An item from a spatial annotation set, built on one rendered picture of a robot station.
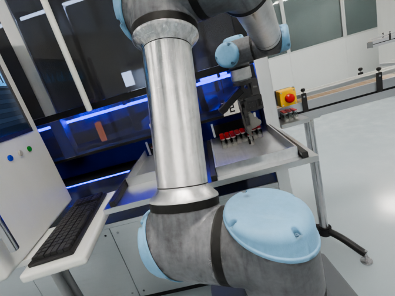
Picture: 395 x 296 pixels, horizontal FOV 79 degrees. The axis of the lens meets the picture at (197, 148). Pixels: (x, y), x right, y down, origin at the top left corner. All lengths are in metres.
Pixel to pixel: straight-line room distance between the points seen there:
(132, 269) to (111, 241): 0.21
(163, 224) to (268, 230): 0.15
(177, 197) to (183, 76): 0.19
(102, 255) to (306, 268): 1.31
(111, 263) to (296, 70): 5.43
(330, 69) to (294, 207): 6.11
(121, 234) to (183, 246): 1.07
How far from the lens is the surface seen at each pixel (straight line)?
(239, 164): 0.78
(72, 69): 1.13
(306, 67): 6.19
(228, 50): 0.78
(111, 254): 1.52
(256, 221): 0.32
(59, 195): 1.25
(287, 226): 0.32
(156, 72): 0.40
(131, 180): 0.95
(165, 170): 0.38
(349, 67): 6.62
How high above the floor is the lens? 1.21
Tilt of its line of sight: 17 degrees down
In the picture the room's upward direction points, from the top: 16 degrees counter-clockwise
